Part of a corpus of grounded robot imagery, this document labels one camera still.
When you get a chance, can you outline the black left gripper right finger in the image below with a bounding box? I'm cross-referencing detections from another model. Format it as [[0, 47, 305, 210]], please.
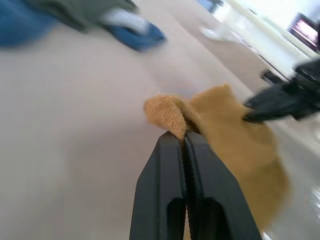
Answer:
[[184, 130, 263, 240]]

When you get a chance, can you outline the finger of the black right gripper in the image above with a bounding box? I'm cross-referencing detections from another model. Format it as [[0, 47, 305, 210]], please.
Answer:
[[241, 103, 298, 124], [244, 83, 297, 109]]

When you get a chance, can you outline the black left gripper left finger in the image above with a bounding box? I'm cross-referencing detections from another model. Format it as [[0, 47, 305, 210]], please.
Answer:
[[129, 131, 188, 240]]

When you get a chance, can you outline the mustard yellow knitted sock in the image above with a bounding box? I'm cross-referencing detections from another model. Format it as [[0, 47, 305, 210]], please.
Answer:
[[143, 83, 292, 232]]

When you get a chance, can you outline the light grey sock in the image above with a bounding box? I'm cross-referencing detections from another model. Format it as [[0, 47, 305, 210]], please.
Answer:
[[101, 9, 149, 34]]

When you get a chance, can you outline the dark green sock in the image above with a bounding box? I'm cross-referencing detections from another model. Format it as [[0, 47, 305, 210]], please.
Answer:
[[29, 0, 141, 33]]

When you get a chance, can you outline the dark computer monitor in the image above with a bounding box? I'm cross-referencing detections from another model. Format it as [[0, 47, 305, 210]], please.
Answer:
[[286, 12, 320, 53]]

